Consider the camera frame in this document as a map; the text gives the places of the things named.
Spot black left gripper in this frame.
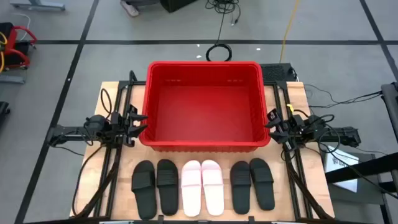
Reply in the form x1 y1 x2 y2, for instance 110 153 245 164
109 105 149 147

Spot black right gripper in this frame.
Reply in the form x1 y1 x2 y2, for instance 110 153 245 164
264 108 307 152

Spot black slide sandal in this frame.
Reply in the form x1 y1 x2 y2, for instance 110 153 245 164
249 157 276 212
229 161 252 215
131 160 157 221
156 159 180 217

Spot red plastic bin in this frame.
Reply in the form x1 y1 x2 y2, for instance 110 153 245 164
139 60 272 153

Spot pink slide sandal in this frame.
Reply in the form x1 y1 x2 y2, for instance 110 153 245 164
181 160 202 218
201 159 225 217

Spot black perforated box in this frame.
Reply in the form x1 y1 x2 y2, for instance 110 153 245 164
259 63 296 83

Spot white printed paper sheet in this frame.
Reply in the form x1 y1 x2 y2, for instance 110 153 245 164
323 145 360 194

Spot black metal beam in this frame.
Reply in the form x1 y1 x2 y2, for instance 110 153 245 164
325 152 398 184

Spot grey side table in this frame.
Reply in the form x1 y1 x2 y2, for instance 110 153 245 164
320 146 389 206

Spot person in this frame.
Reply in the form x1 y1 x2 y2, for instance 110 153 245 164
120 0 140 17

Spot grey floor bar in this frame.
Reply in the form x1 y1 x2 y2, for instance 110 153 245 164
0 74 25 85

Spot red wheeled cart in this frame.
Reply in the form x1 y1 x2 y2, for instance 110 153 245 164
0 22 38 71

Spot grey metal floor foot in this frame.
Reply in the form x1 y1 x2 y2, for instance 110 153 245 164
9 0 66 12

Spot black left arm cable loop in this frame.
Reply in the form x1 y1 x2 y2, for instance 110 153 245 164
99 88 113 119

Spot black cable along table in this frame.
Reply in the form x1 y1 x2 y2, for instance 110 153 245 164
72 144 105 217

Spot yellow hanging cable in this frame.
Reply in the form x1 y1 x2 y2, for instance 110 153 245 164
279 0 301 64

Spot coiled black floor cable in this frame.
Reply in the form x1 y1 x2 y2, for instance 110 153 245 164
205 12 233 62

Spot black stand post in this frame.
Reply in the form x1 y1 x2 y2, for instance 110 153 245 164
381 82 398 141

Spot tangled black cables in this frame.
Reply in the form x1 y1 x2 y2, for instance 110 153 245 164
205 0 242 26

